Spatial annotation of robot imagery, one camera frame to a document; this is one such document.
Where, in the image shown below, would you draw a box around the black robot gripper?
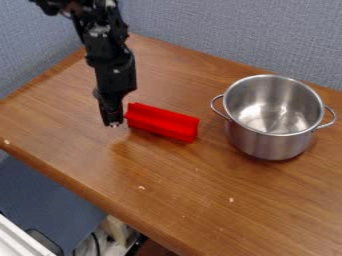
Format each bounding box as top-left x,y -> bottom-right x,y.
85,46 -> 136,127

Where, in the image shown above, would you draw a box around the red rectangular block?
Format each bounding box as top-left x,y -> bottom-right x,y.
124,102 -> 199,143

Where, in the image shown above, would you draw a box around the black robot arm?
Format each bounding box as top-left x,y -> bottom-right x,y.
28,0 -> 138,127

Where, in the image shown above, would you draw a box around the stainless steel pot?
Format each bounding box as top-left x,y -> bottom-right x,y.
210,74 -> 338,161

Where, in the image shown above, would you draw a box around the white items under table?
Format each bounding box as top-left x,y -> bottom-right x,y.
72,215 -> 147,256

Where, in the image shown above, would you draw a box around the black and white chair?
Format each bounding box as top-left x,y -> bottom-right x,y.
0,213 -> 65,256

